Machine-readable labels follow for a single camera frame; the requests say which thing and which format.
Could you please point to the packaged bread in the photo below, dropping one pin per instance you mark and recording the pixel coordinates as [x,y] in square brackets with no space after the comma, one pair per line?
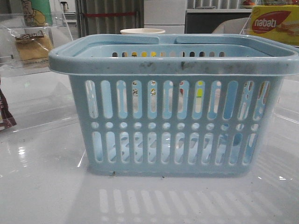
[32,45]

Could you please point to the light blue plastic basket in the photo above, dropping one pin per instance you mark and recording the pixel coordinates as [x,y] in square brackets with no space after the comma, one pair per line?
[180,105]

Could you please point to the cream paper cup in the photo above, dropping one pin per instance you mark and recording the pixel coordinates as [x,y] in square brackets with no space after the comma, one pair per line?
[141,31]

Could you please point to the white drawer cabinet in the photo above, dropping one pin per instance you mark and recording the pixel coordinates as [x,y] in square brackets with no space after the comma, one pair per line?
[168,15]

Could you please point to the clear acrylic stand right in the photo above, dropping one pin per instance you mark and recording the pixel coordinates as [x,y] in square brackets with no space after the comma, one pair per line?
[246,25]

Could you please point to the maroon snack bag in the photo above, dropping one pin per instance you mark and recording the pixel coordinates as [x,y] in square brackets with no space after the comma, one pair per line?
[6,118]

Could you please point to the clear acrylic shelf left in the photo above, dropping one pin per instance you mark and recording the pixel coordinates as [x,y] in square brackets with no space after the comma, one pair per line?
[9,66]

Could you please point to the green cartoon snack package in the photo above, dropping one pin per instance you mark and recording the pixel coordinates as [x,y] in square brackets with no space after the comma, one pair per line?
[36,13]

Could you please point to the yellow nabati wafer box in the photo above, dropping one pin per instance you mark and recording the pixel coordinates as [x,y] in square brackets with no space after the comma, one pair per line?
[278,23]

